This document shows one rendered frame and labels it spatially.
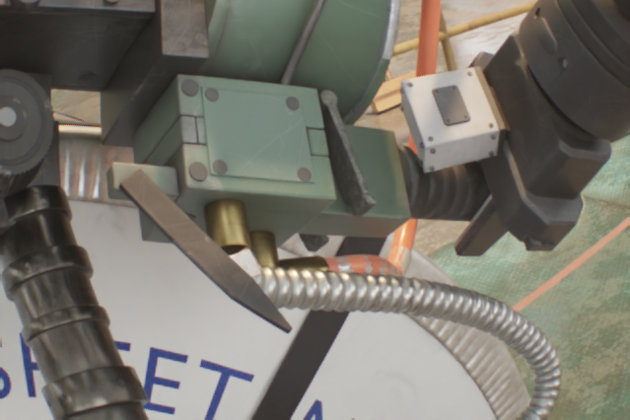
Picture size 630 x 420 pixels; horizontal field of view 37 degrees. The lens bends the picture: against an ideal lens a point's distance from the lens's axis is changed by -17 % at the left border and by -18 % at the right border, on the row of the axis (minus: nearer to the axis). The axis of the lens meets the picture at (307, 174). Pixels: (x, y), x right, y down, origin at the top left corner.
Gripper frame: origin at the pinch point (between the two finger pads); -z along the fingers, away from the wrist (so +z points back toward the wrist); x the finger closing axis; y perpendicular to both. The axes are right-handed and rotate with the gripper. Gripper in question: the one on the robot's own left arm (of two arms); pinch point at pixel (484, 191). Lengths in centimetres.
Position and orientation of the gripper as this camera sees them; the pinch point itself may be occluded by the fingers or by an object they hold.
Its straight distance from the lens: 61.7
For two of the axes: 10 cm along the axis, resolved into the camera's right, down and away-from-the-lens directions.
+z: 4.4, -5.8, -6.9
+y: -8.7, -0.8, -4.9
